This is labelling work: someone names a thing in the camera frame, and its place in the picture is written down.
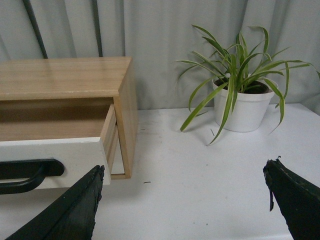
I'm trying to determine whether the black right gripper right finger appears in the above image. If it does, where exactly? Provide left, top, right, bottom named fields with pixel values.
left=263, top=158, right=320, bottom=240

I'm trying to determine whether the green spider plant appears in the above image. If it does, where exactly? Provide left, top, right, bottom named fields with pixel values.
left=179, top=25, right=313, bottom=142

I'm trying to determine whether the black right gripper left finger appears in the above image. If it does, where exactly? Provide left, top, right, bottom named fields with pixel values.
left=7, top=165, right=105, bottom=240

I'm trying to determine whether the white front wooden drawer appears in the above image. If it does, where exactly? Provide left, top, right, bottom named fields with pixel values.
left=0, top=103, right=118, bottom=189

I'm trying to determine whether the white plant pot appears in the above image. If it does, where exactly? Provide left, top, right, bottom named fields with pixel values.
left=214, top=80, right=275, bottom=133

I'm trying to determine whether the grey curtain backdrop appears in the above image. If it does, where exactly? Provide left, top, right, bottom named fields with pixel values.
left=0, top=0, right=320, bottom=113

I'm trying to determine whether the wooden drawer cabinet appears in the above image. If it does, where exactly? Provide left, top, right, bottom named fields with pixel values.
left=0, top=56, right=138, bottom=180

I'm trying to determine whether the black drawer handle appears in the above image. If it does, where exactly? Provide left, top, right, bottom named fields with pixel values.
left=0, top=158, right=65, bottom=195

